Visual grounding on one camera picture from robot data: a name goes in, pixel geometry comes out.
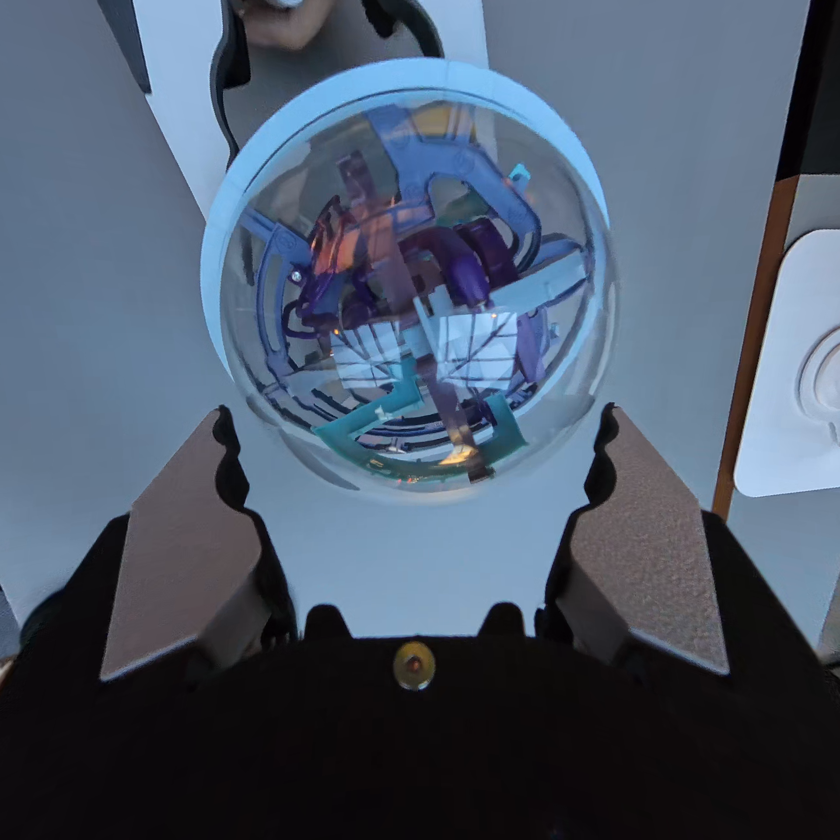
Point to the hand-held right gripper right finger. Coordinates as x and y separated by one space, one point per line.
649 564

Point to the black mouse pad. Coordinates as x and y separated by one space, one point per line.
814 85

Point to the clear plastic maze ball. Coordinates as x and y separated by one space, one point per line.
407 282

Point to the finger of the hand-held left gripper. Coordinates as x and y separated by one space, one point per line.
180 65
466 29

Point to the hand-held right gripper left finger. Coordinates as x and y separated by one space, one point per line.
177 571

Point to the white document stand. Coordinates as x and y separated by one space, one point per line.
768 394

